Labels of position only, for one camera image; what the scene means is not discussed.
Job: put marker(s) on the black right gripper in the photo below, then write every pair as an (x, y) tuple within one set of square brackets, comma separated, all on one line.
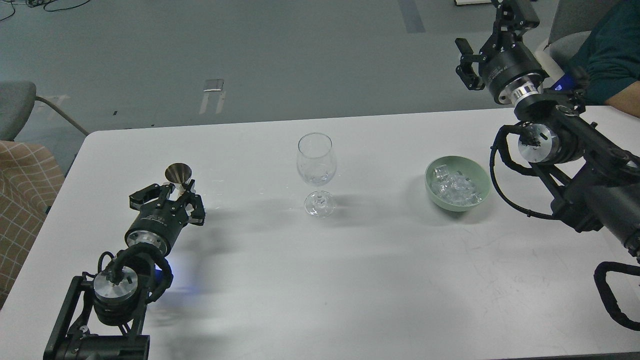
[(508, 69)]

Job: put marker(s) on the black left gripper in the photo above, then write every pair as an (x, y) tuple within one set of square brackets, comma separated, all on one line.
[(160, 220)]

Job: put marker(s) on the steel cocktail jigger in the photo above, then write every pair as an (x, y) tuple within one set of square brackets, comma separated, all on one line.
[(180, 175)]

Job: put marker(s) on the clear ice cubes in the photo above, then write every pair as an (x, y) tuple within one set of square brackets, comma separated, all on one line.
[(455, 188)]

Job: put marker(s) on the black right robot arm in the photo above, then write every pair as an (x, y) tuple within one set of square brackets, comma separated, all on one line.
[(594, 183)]

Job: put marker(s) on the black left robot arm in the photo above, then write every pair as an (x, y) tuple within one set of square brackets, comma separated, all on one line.
[(102, 316)]

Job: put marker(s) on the clear wine glass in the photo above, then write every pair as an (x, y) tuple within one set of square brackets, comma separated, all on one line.
[(317, 164)]

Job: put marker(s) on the white office chair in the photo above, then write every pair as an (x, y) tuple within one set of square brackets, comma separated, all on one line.
[(572, 24)]

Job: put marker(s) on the person in teal shirt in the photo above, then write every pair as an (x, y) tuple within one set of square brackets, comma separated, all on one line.
[(610, 57)]

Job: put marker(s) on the green bowl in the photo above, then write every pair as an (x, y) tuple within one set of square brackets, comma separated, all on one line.
[(457, 163)]

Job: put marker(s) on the grey chair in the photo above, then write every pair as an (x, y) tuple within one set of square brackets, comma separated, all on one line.
[(17, 100)]

